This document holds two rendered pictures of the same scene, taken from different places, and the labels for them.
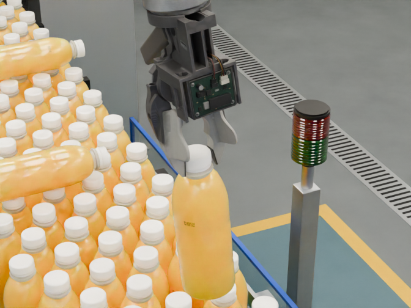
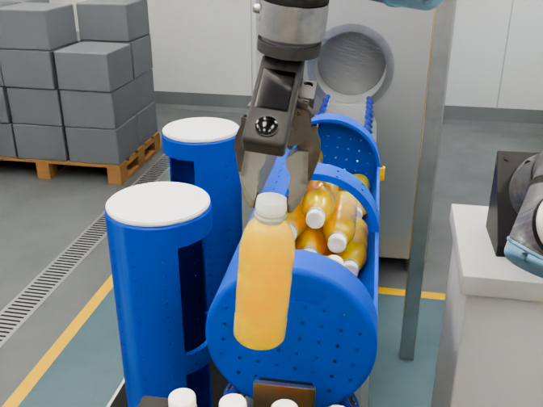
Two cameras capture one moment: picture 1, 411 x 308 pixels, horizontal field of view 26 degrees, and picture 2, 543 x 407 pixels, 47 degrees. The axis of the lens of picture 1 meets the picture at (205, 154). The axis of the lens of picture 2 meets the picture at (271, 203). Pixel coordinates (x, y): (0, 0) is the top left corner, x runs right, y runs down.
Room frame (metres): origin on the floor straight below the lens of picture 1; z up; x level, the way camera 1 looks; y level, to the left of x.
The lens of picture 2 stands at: (1.52, 0.42, 1.72)
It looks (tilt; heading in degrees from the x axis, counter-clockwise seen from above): 24 degrees down; 215
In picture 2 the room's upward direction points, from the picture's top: straight up
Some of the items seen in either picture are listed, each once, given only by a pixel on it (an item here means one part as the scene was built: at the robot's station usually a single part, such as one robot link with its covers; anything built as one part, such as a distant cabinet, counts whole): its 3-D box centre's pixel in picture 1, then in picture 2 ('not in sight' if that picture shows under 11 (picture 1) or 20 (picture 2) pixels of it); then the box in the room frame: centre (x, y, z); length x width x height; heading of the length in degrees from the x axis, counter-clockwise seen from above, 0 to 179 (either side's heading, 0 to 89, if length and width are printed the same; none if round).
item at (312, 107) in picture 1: (309, 147); not in sight; (1.35, -0.18, 1.18); 0.06 x 0.06 x 0.16
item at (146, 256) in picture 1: (145, 258); not in sight; (1.14, 0.09, 1.10); 0.04 x 0.04 x 0.02
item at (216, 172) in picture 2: not in sight; (206, 237); (-0.14, -1.04, 0.59); 0.28 x 0.28 x 0.88
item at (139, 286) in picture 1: (139, 288); not in sight; (1.06, 0.10, 1.10); 0.04 x 0.04 x 0.02
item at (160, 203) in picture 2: not in sight; (158, 203); (0.42, -0.71, 1.03); 0.28 x 0.28 x 0.01
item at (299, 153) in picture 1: (309, 145); not in sight; (1.35, -0.18, 1.18); 0.06 x 0.06 x 0.05
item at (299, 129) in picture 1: (311, 122); not in sight; (1.35, -0.18, 1.23); 0.06 x 0.06 x 0.04
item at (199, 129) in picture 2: not in sight; (200, 129); (-0.14, -1.04, 1.03); 0.28 x 0.28 x 0.01
